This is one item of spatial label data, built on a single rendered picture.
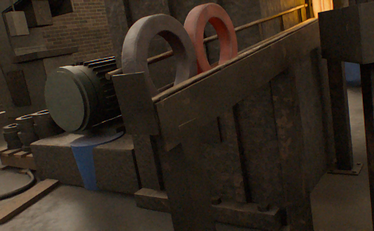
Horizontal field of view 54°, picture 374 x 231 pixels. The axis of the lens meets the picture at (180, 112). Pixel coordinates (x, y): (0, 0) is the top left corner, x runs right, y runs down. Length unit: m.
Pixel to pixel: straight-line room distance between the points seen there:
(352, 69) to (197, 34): 3.03
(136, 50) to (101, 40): 8.16
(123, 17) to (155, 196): 0.77
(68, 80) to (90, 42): 6.52
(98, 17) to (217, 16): 8.06
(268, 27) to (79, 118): 1.19
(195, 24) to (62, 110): 1.50
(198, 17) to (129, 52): 0.21
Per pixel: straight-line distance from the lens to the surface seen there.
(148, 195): 1.67
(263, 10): 1.26
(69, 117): 2.12
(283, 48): 1.09
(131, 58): 0.61
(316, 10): 1.58
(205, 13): 0.79
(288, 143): 1.17
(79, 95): 2.01
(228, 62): 0.81
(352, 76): 3.72
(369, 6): 0.96
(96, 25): 8.75
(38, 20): 5.44
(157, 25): 0.66
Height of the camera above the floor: 0.71
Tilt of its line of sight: 11 degrees down
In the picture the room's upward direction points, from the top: 10 degrees counter-clockwise
